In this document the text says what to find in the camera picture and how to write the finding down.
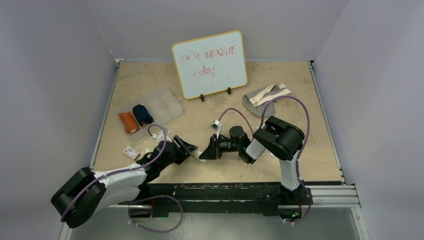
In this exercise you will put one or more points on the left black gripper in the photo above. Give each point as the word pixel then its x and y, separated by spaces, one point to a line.
pixel 183 150

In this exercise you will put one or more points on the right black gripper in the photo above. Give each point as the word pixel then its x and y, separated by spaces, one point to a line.
pixel 213 151

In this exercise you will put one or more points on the grey underwear with beige band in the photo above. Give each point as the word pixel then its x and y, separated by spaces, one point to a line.
pixel 256 100

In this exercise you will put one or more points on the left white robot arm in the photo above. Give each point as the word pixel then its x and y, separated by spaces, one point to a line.
pixel 88 192

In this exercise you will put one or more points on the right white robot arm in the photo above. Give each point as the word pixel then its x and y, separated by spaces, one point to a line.
pixel 280 138

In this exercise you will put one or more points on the orange rolled underwear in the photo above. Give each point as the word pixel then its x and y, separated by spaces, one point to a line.
pixel 130 124

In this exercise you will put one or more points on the navy rolled underwear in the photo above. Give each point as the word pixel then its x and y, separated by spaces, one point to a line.
pixel 142 115

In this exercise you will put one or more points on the small red white tag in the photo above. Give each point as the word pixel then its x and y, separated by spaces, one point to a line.
pixel 131 153

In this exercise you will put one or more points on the clear plastic divided tray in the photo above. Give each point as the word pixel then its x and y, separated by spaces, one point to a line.
pixel 162 105

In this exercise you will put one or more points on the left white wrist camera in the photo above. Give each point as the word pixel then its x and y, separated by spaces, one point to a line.
pixel 161 136

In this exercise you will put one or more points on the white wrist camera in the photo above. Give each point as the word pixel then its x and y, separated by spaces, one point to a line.
pixel 161 136
pixel 217 126

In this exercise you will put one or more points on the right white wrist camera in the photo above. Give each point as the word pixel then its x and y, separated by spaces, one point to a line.
pixel 217 126

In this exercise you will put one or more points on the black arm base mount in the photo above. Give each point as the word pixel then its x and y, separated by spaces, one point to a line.
pixel 269 199

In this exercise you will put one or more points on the whiteboard with yellow frame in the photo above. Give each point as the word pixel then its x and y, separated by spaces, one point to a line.
pixel 210 64

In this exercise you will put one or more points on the aluminium frame rail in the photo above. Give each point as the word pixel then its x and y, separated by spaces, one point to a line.
pixel 325 195

